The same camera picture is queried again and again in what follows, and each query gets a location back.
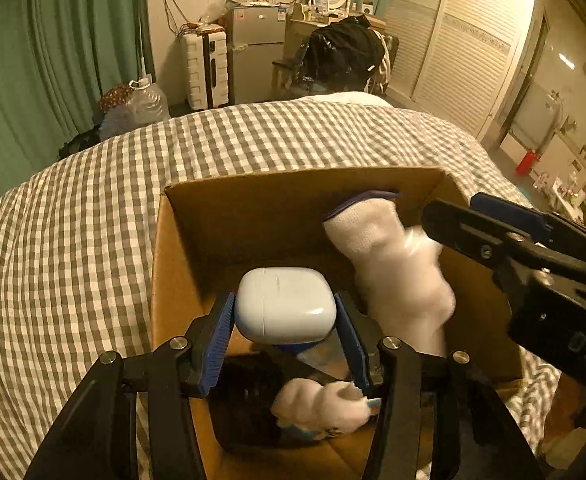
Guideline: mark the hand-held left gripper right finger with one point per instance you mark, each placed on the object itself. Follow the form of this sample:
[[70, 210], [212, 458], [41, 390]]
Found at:
[[353, 345]]

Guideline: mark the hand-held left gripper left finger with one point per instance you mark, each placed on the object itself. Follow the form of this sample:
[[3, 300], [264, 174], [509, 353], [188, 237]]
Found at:
[[217, 342]]

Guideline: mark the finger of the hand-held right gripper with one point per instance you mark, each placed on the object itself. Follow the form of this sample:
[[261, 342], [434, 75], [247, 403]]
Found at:
[[510, 210], [463, 227]]

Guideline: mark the white sock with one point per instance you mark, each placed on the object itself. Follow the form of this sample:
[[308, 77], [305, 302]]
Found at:
[[318, 402], [393, 270]]

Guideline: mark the white earbud case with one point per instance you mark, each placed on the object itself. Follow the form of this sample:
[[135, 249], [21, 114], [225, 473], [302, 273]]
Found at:
[[285, 302]]

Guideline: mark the cardboard box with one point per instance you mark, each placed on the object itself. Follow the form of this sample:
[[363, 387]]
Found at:
[[253, 230]]

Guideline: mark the red fire extinguisher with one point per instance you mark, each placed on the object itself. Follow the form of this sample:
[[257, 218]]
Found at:
[[527, 162]]

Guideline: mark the folding table with bottles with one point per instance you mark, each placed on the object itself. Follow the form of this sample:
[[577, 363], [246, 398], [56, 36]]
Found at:
[[578, 195]]

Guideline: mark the white louvred wardrobe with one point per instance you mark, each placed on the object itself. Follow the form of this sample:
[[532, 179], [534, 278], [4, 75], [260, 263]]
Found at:
[[453, 45]]

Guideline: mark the grey white checked blanket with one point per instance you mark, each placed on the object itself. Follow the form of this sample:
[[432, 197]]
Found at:
[[73, 240]]

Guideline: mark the black jacket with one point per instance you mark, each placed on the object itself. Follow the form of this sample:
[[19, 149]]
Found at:
[[343, 52]]

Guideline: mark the wooden chair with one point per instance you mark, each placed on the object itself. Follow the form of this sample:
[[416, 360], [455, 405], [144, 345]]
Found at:
[[283, 72]]

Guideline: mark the clear water jug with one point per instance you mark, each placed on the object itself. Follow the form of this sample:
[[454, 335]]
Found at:
[[148, 102]]

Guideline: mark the white dressing table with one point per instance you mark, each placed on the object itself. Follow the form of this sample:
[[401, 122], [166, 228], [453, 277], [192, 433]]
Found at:
[[298, 20]]

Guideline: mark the floral bag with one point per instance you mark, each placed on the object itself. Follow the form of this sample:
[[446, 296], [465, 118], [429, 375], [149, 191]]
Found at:
[[114, 97]]

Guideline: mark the silver small fridge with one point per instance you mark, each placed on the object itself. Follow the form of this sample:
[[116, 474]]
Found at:
[[255, 55]]

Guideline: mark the white ribbed suitcase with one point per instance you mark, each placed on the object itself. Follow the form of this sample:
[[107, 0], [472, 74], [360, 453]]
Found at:
[[205, 72]]

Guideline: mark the clear plastic bag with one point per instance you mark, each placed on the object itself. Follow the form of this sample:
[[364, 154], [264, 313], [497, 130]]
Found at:
[[218, 10]]

